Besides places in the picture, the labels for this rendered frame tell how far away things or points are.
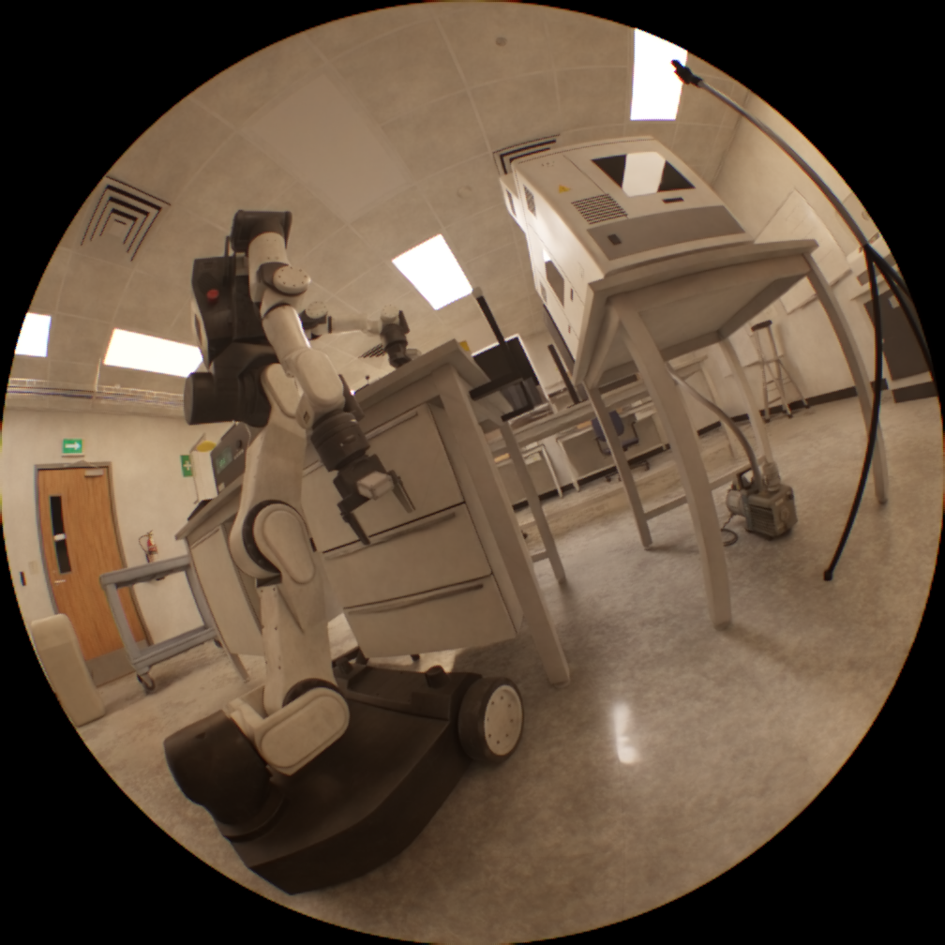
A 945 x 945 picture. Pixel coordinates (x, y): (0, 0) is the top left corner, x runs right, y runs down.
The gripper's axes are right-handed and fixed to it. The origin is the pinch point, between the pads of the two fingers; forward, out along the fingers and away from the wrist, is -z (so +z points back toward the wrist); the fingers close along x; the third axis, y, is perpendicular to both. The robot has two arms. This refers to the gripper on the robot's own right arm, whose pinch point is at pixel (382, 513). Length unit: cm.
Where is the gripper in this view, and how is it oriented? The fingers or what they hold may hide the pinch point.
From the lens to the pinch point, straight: 54.6
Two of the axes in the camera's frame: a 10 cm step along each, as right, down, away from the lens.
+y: -6.4, 2.7, 7.2
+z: -5.0, -8.5, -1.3
